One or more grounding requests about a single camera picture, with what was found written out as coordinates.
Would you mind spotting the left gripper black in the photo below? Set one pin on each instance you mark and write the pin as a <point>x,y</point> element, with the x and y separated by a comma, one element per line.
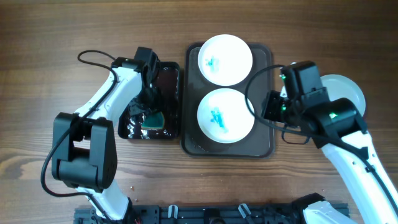
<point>134,109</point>

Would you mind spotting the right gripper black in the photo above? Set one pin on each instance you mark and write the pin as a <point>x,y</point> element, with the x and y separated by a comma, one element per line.
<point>272,99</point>

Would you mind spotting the green yellow sponge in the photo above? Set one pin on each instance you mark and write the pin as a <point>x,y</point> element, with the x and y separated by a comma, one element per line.
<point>153,121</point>

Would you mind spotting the white plate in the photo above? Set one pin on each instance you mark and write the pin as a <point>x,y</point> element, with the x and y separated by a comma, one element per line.
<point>338,86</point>
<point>225,60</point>
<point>223,115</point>

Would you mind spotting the white plate top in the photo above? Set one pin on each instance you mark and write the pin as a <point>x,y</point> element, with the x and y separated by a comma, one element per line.
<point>225,60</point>

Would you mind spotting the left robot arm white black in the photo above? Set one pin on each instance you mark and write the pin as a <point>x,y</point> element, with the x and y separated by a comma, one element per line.
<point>83,155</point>

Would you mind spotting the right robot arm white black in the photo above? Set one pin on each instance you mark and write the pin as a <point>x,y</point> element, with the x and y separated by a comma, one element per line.
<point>338,129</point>

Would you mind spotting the black water basin tray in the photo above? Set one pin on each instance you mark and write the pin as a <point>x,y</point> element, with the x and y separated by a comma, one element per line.
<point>168,82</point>

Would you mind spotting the large brown serving tray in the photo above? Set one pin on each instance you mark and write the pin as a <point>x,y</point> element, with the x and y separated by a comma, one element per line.
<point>259,143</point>

